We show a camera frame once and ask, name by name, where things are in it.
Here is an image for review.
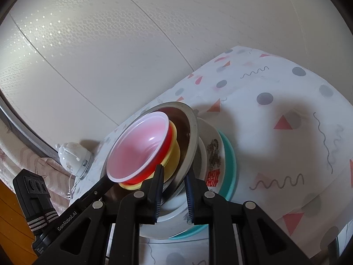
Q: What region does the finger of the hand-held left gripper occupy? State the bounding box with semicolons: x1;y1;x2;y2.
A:
73;175;113;212

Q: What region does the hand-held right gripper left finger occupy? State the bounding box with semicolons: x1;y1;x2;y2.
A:
33;164;165;265

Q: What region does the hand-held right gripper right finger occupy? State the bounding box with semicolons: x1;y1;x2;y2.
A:
184;168;315;265

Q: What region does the yellow plastic bowl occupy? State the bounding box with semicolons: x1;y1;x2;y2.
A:
118;120;182;191

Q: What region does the red plastic bowl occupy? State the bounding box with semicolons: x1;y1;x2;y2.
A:
106;112;173;184

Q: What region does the large white red-print plate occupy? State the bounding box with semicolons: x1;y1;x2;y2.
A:
139;118;226;240

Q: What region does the teal plastic plate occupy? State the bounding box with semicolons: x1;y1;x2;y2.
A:
168;131;237;241

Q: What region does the stainless steel bowl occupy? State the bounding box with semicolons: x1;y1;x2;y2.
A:
100;102;199;203

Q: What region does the white floral ceramic kettle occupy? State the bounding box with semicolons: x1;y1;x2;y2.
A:
56;142;92;179

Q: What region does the white patterned tablecloth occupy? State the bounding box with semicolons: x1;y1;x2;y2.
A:
74;45;353;265

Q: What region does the white power cord with plug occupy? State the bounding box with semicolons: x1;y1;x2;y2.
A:
66;171;81;201

